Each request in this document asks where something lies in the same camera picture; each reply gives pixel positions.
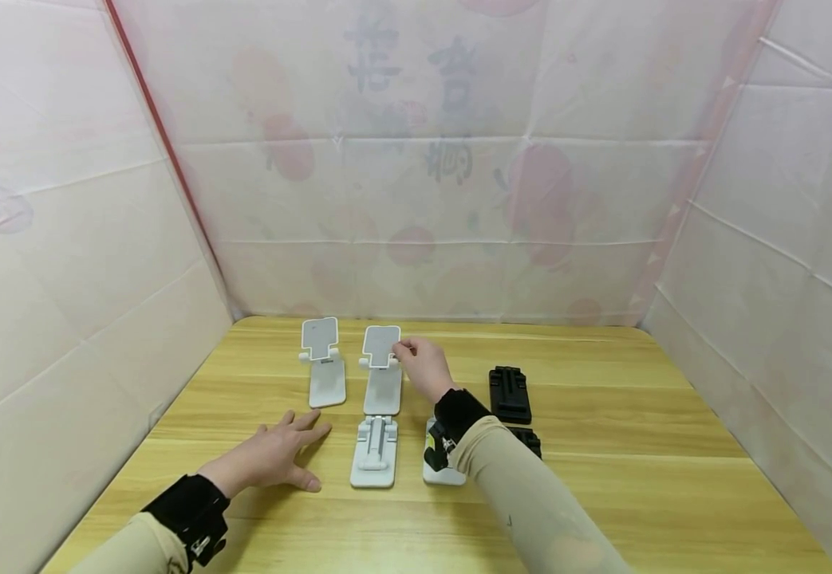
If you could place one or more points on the person's left hand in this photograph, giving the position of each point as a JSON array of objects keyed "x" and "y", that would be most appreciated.
[{"x": 265, "y": 458}]

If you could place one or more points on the person's right hand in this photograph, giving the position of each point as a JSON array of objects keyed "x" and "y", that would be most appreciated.
[{"x": 426, "y": 371}]

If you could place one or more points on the person's left index finger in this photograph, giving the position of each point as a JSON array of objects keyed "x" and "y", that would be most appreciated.
[{"x": 315, "y": 436}]

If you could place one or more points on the person's left ring finger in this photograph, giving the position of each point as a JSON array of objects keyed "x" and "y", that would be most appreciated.
[{"x": 288, "y": 418}]

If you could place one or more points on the person's left thumb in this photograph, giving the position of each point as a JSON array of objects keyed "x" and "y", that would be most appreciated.
[{"x": 306, "y": 477}]

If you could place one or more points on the person's right fingers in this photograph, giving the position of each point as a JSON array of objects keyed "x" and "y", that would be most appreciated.
[{"x": 405, "y": 349}]

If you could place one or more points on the person's left middle finger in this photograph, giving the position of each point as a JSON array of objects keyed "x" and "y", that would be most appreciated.
[{"x": 308, "y": 420}]

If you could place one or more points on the person's left little finger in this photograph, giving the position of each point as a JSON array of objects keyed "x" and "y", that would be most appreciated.
[{"x": 263, "y": 430}]

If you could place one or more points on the white phone stand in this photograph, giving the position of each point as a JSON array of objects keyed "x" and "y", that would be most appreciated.
[
  {"x": 438, "y": 470},
  {"x": 375, "y": 450},
  {"x": 324, "y": 363},
  {"x": 381, "y": 375}
]

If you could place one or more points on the person's left forearm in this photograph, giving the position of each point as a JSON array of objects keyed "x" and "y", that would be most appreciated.
[{"x": 132, "y": 548}]

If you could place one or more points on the white folded phone stand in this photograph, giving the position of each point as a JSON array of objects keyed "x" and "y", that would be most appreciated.
[
  {"x": 375, "y": 450},
  {"x": 438, "y": 470}
]

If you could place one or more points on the black wrist band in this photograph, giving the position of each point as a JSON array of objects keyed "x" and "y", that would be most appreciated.
[
  {"x": 193, "y": 514},
  {"x": 451, "y": 422}
]

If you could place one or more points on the black folded phone stand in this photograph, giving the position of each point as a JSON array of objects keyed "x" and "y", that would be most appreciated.
[
  {"x": 529, "y": 441},
  {"x": 509, "y": 395}
]

